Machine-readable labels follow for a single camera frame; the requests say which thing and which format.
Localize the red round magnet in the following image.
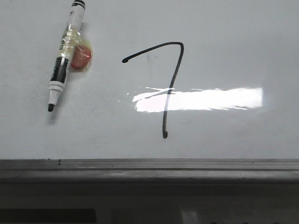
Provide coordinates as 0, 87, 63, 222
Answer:
71, 45, 92, 70

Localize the black white whiteboard marker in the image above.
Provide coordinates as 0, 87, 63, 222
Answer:
48, 0, 85, 112

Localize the white whiteboard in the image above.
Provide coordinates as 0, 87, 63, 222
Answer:
0, 0, 299, 159

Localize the grey aluminium whiteboard tray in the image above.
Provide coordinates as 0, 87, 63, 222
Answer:
0, 159, 299, 224

